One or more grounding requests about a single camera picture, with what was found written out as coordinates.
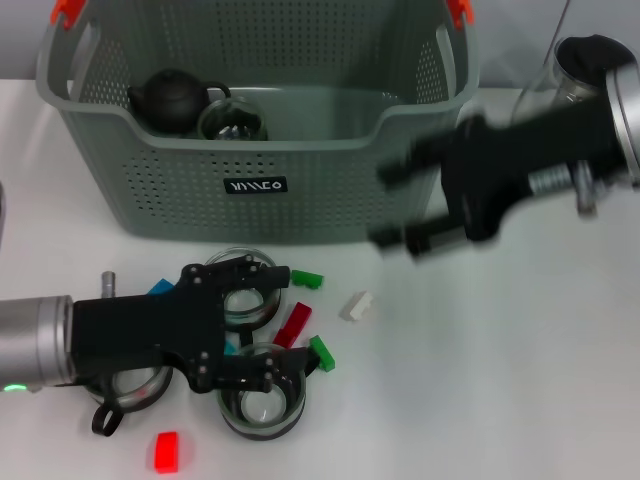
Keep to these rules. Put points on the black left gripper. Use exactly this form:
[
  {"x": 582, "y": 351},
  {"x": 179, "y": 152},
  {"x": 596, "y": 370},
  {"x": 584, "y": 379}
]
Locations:
[{"x": 150, "y": 325}]

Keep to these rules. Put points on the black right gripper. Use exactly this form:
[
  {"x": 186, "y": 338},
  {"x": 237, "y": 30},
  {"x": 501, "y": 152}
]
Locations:
[{"x": 500, "y": 150}]

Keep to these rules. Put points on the glass teacup with black base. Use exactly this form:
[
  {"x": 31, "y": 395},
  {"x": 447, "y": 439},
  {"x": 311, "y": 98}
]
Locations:
[
  {"x": 245, "y": 307},
  {"x": 260, "y": 415},
  {"x": 230, "y": 122},
  {"x": 135, "y": 395}
]

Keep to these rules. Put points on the long dark red block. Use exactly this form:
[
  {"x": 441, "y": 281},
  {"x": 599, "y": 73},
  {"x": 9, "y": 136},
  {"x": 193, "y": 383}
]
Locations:
[{"x": 295, "y": 322}]

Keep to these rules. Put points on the teal square block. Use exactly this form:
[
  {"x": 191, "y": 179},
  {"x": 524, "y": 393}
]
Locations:
[{"x": 230, "y": 349}]

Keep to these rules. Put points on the green toy block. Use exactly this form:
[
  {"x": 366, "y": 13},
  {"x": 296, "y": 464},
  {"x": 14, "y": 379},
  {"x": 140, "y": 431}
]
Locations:
[
  {"x": 312, "y": 282},
  {"x": 324, "y": 355}
]

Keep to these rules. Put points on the white toy block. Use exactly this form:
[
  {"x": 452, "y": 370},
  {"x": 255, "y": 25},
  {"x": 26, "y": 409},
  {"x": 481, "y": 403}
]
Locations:
[{"x": 356, "y": 306}]

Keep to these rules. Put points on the blue square block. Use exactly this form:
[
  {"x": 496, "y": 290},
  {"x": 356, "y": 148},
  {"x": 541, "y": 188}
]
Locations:
[{"x": 161, "y": 289}]

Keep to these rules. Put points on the grey perforated storage bin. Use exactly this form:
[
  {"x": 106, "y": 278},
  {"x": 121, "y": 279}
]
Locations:
[{"x": 300, "y": 200}]

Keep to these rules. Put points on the bright red block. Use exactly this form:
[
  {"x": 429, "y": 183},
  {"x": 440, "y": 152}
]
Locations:
[{"x": 166, "y": 452}]

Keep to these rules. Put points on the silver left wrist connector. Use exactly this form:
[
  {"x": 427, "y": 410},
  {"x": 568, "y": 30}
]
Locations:
[{"x": 108, "y": 285}]

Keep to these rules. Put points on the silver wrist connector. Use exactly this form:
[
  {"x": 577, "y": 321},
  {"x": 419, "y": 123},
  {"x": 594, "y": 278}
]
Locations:
[
  {"x": 585, "y": 190},
  {"x": 108, "y": 285}
]

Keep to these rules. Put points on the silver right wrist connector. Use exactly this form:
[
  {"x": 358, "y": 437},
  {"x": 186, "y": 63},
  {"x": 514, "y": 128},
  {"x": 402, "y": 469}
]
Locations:
[{"x": 585, "y": 190}]

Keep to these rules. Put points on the black clay teapot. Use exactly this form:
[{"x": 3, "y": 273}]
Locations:
[{"x": 170, "y": 102}]

